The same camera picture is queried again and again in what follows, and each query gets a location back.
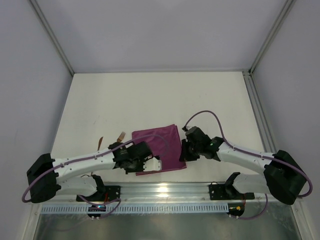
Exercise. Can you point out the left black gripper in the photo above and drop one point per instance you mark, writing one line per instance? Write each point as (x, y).
(146, 150)

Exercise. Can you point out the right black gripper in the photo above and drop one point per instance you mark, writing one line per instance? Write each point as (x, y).
(186, 150)

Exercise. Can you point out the purple cloth napkin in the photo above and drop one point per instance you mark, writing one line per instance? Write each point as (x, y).
(164, 142)

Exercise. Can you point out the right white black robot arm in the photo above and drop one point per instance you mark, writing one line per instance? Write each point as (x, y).
(275, 174)

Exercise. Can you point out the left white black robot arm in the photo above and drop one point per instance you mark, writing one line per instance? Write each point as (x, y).
(75, 179)

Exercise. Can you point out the copper fork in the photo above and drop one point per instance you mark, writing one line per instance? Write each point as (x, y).
(121, 137)

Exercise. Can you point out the copper knife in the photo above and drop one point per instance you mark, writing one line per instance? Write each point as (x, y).
(99, 143)

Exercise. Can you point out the left black controller board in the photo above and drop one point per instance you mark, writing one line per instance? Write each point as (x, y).
(96, 211)

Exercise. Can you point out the black controller board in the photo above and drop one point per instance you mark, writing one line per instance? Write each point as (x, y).
(96, 211)
(235, 210)

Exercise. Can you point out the right black controller board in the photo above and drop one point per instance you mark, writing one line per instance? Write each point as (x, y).
(235, 210)

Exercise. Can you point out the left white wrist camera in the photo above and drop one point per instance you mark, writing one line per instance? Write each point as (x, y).
(152, 165)

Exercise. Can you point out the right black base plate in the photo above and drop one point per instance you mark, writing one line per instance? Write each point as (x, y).
(219, 192)

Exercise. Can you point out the slotted grey cable duct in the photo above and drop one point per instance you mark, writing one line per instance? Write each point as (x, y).
(136, 208)

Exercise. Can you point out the right aluminium side rail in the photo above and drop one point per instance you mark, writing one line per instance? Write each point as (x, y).
(259, 114)

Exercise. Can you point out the left aluminium corner post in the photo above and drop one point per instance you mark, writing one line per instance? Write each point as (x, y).
(51, 35)

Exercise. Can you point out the aluminium corner post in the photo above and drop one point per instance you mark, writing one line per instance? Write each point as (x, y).
(275, 28)
(51, 35)

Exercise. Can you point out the right aluminium corner post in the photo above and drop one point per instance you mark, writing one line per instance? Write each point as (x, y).
(275, 28)

